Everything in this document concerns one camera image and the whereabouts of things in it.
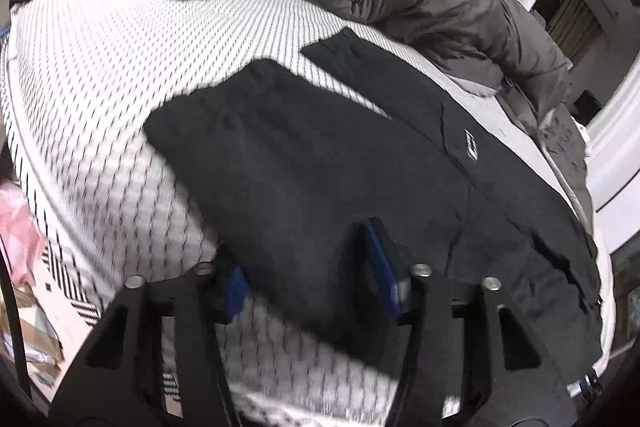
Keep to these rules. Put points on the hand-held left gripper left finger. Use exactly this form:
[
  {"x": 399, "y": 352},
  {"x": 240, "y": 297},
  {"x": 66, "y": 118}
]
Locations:
[{"x": 237, "y": 294}]

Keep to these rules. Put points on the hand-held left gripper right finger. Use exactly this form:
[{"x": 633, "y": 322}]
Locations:
[{"x": 382, "y": 272}]

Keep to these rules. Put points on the black pants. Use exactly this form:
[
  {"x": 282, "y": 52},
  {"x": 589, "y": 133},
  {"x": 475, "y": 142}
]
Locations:
[{"x": 300, "y": 157}]

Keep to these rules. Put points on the cardboard box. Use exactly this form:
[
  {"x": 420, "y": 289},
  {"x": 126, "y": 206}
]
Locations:
[{"x": 35, "y": 332}]

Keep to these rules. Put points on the pink cloth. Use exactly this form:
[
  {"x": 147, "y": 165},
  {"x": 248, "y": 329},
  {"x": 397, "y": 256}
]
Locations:
[{"x": 17, "y": 227}]

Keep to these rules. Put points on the white patterned mattress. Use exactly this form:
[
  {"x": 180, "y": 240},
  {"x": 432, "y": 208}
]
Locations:
[{"x": 125, "y": 82}]

